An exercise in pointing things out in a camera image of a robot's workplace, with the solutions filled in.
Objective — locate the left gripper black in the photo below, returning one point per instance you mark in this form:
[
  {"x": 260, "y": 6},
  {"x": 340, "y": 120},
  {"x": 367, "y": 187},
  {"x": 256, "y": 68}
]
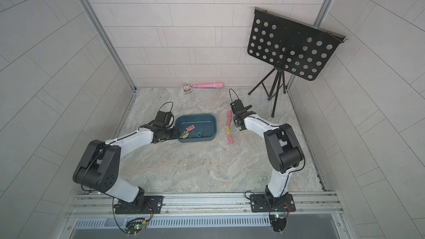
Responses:
[{"x": 176, "y": 133}]

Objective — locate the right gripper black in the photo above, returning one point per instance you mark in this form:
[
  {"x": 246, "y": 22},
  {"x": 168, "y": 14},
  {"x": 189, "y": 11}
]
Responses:
[{"x": 237, "y": 120}]

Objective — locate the teal plastic storage box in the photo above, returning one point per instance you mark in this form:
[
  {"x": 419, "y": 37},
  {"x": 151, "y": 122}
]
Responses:
[{"x": 204, "y": 122}]

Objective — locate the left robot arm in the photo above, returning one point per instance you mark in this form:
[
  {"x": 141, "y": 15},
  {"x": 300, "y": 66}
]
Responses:
[{"x": 98, "y": 169}]

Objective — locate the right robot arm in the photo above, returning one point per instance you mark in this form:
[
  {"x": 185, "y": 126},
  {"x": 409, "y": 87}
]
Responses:
[{"x": 283, "y": 150}]

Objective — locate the small card box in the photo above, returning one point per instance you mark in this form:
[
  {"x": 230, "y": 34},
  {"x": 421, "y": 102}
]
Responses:
[{"x": 186, "y": 88}]

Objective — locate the pink microphone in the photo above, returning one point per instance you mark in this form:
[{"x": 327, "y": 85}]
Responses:
[{"x": 216, "y": 85}]

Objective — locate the black music stand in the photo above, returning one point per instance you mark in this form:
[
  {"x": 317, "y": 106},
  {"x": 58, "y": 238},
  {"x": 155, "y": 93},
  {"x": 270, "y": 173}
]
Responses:
[{"x": 291, "y": 47}]

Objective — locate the left controller board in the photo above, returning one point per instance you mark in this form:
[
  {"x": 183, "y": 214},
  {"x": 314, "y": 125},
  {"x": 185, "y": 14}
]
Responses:
[{"x": 134, "y": 226}]

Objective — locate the controller board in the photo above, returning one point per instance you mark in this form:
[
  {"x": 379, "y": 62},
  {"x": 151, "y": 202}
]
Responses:
[
  {"x": 134, "y": 226},
  {"x": 278, "y": 222}
]

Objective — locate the right controller board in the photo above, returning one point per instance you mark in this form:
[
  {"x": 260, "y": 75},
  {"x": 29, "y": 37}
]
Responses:
[{"x": 278, "y": 222}]

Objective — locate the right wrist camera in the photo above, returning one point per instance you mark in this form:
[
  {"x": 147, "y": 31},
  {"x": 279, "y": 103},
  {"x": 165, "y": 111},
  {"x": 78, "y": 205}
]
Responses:
[{"x": 237, "y": 106}]

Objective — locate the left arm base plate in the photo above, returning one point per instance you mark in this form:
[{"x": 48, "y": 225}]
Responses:
[{"x": 141, "y": 205}]

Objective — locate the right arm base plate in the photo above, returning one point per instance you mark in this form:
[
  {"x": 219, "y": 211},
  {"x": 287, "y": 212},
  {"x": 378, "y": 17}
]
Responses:
[{"x": 263, "y": 203}]

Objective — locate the aluminium rail frame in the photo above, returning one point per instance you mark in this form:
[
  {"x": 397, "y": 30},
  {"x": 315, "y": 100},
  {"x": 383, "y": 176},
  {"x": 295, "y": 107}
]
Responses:
[{"x": 206, "y": 204}]

